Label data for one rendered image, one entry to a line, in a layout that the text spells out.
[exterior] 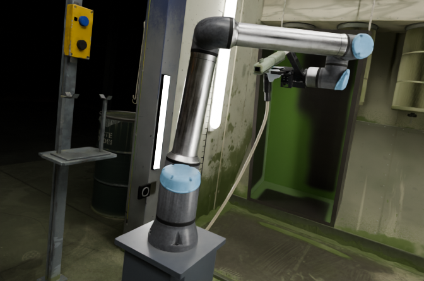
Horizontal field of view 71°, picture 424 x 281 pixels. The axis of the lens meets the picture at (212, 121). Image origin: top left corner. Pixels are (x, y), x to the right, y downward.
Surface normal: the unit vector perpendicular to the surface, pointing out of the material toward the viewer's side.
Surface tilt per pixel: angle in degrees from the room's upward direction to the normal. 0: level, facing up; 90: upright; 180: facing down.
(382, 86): 90
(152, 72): 90
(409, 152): 57
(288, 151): 102
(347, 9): 90
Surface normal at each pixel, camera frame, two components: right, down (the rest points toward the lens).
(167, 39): 0.85, 0.17
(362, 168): -0.36, -0.51
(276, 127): -0.50, 0.23
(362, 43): 0.18, 0.13
